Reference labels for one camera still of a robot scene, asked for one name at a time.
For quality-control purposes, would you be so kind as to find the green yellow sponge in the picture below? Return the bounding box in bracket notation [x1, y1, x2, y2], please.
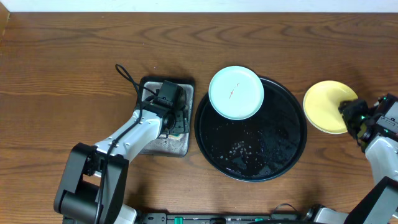
[168, 134, 184, 139]

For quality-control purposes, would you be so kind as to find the yellow plate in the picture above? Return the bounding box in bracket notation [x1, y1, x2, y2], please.
[303, 80, 358, 134]

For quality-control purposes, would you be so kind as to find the light blue streaked plate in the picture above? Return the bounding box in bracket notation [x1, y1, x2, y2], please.
[208, 66, 264, 120]

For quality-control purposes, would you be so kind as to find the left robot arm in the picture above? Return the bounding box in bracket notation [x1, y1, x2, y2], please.
[53, 95, 193, 223]

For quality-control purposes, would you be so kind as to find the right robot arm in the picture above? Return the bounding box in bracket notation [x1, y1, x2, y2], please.
[304, 94, 397, 223]

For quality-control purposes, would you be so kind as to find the black rectangular soapy tray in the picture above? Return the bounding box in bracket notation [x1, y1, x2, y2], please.
[140, 76, 195, 157]

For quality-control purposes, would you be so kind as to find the black round serving tray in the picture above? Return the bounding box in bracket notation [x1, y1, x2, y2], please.
[195, 77, 307, 182]

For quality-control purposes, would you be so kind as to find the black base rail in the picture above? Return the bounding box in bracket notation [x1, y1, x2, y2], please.
[134, 212, 312, 224]

